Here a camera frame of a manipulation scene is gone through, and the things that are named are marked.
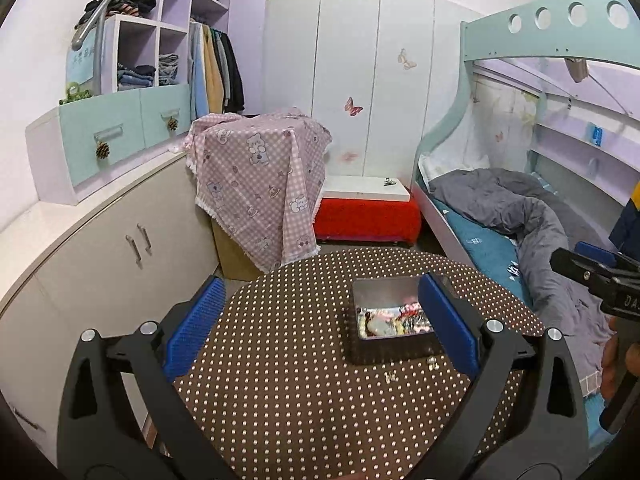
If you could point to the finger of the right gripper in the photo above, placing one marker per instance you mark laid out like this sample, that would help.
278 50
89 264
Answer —
594 253
578 269

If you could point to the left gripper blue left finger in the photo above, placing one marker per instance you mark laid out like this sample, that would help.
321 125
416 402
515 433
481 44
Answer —
188 324

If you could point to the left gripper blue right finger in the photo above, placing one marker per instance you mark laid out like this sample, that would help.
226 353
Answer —
455 322

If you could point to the person's right hand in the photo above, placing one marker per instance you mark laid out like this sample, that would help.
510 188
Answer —
609 362

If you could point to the yellow blue pillow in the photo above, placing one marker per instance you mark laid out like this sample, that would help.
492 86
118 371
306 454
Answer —
625 235

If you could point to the silver metal tin box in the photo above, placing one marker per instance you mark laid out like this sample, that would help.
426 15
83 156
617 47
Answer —
387 324

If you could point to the grey duvet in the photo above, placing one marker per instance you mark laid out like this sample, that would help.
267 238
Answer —
515 204

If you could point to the small earring on table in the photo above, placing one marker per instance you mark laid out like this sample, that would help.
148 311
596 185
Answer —
390 376

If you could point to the teal bed sheet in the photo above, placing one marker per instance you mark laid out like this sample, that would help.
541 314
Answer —
495 255

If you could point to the cardboard box under cloth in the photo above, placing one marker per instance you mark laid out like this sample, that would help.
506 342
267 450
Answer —
235 265

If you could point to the brown polka dot tablecloth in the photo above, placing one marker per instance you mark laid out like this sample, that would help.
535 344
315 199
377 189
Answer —
274 393

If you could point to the beige low cabinet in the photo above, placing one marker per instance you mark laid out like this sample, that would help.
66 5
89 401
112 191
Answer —
120 258

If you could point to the red storage ottoman white top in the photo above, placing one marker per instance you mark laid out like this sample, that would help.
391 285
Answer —
368 210

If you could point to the pink checkered bear cloth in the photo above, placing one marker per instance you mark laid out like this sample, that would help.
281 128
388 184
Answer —
261 178

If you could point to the mint drawer unit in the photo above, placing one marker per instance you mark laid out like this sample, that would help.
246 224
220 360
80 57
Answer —
78 148

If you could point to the hanging clothes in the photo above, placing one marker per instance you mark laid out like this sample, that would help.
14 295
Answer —
215 81

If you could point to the white wardrobe doors with butterflies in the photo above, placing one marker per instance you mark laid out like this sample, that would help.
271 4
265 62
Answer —
376 73

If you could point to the lilac open shelf wardrobe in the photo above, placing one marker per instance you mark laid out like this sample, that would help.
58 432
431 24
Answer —
131 40

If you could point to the mint green bunk bed frame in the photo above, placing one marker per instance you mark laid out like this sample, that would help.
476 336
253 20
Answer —
550 89

